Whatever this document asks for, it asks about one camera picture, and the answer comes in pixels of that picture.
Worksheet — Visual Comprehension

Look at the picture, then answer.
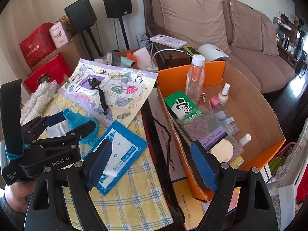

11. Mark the orange cardboard box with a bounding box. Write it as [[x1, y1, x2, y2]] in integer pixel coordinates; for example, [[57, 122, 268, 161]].
[[156, 61, 287, 201]]

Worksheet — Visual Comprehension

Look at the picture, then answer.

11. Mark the brown sofa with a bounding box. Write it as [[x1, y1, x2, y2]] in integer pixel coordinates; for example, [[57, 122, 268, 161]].
[[142, 0, 296, 94]]

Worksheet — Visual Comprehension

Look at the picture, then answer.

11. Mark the black speaker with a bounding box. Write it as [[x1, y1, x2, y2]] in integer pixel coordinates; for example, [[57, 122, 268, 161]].
[[102, 0, 133, 19], [64, 0, 98, 34]]

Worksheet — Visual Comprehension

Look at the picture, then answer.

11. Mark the white grey appliance box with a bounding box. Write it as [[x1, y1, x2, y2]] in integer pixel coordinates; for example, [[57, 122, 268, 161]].
[[136, 32, 150, 49]]

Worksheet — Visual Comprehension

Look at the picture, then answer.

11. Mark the red shopping bag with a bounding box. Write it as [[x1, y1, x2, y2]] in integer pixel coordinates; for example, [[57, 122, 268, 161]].
[[295, 168, 308, 203]]

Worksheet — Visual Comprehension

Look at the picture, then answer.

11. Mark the illustrated flat package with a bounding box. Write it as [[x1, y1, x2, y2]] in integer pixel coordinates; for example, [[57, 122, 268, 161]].
[[59, 58, 158, 128]]

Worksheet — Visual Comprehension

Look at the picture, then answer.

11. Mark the white paper bag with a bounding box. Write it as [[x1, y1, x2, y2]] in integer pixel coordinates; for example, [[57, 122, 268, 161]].
[[133, 47, 153, 69]]

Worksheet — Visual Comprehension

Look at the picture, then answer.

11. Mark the shelf with bottles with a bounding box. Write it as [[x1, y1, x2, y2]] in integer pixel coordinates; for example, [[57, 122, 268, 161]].
[[274, 13, 308, 70]]

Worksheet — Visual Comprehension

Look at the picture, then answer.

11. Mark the small pink bottle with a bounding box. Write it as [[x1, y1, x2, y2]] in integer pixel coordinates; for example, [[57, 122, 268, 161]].
[[209, 96, 220, 110]]

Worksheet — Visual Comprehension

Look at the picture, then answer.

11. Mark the purple cosmetic sponge packet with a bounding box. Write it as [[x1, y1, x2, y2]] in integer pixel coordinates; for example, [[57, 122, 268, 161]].
[[180, 115, 241, 164]]

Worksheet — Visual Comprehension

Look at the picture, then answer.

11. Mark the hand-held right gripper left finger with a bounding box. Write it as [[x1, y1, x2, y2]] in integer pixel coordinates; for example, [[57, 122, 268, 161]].
[[24, 138, 113, 231]]

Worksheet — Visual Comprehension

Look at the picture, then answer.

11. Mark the black lanyard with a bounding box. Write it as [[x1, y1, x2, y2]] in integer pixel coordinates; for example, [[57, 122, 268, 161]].
[[88, 77, 110, 116]]

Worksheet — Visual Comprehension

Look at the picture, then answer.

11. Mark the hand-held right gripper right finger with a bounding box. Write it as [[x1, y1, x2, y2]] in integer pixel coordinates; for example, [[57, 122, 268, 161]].
[[190, 141, 273, 231]]

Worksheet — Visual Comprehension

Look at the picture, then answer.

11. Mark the small white-capped bottle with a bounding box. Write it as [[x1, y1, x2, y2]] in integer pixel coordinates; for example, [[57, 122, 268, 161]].
[[238, 134, 252, 147]]

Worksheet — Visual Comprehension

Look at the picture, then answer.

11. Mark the yellow green flat object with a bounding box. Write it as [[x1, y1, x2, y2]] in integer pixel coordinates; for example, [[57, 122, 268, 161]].
[[183, 44, 199, 55]]

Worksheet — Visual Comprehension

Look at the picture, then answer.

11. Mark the yellow printed box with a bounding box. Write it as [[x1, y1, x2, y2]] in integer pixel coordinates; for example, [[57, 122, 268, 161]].
[[172, 178, 241, 231]]

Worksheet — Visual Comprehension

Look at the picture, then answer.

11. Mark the red gift bag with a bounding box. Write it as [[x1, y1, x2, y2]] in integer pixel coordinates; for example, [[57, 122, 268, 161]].
[[19, 22, 57, 69]]

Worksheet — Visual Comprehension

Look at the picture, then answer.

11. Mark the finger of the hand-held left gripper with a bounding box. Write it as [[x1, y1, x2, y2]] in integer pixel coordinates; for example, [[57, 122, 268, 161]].
[[20, 114, 66, 140], [32, 120, 99, 150]]

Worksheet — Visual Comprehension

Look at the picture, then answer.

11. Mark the clear plastic bottle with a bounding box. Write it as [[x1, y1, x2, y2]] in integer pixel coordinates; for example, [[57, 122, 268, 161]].
[[185, 55, 206, 99]]

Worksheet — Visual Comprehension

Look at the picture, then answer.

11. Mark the white tissue pack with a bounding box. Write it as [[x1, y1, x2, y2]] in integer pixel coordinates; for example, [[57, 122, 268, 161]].
[[49, 20, 73, 49]]

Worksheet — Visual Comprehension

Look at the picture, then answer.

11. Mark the red gift box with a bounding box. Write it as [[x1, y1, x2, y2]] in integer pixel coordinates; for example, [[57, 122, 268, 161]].
[[24, 53, 73, 93]]

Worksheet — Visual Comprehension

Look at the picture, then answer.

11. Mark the white-capped nail polish bottle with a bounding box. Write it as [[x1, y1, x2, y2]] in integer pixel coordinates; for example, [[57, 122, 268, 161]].
[[218, 83, 230, 105]]

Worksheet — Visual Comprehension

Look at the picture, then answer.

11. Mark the blue silicone funnel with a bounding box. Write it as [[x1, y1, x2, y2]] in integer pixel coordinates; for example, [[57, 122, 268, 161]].
[[63, 109, 99, 147]]

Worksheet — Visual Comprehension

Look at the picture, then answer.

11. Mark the small brown sofa cushion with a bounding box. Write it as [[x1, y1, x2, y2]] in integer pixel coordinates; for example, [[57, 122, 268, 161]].
[[261, 19, 280, 56]]

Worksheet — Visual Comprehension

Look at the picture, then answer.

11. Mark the large brown sofa cushion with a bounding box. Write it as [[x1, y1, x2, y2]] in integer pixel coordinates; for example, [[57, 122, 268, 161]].
[[157, 0, 231, 54]]

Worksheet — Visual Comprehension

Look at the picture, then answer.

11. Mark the white purple power strip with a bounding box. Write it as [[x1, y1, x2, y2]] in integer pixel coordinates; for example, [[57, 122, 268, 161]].
[[150, 35, 187, 49]]

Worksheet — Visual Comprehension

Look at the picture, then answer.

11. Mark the white cable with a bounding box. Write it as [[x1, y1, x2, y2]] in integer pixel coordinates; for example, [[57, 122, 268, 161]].
[[147, 44, 183, 73]]

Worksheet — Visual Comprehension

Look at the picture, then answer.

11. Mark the blue printed packet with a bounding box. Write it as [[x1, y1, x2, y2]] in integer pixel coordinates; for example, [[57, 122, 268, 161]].
[[85, 120, 148, 196]]

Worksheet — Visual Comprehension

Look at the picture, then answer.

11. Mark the green toothpaste box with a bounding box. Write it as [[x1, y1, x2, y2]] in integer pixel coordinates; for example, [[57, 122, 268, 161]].
[[164, 90, 217, 126]]

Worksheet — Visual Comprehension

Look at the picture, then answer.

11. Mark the white nail lamp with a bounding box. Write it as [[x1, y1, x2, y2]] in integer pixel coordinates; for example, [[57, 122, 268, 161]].
[[197, 44, 231, 62]]

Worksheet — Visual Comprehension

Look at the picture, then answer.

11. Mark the white fluffy duster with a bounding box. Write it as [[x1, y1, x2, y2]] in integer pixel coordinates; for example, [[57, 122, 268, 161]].
[[20, 81, 60, 126]]

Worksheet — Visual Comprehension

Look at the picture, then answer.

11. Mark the medium brown sofa cushion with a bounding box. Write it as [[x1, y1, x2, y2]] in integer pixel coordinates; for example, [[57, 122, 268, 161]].
[[228, 0, 263, 51]]

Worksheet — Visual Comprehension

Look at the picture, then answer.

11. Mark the black speaker stand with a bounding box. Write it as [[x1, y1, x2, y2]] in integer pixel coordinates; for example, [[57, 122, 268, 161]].
[[118, 17, 130, 51], [82, 28, 101, 60]]

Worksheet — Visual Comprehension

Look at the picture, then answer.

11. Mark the small clear spray bottle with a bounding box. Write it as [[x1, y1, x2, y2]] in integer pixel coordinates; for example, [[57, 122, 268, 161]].
[[214, 108, 241, 135]]

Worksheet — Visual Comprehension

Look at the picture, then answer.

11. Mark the yellow checked tablecloth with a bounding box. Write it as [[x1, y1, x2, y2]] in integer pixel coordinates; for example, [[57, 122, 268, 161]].
[[41, 93, 174, 231]]

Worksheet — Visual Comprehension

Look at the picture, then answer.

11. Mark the white printed box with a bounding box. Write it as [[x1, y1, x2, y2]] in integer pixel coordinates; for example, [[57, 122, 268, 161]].
[[147, 96, 188, 181]]

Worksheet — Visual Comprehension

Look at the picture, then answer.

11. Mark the person's left hand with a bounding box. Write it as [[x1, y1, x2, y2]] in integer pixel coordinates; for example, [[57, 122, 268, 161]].
[[3, 180, 36, 213]]

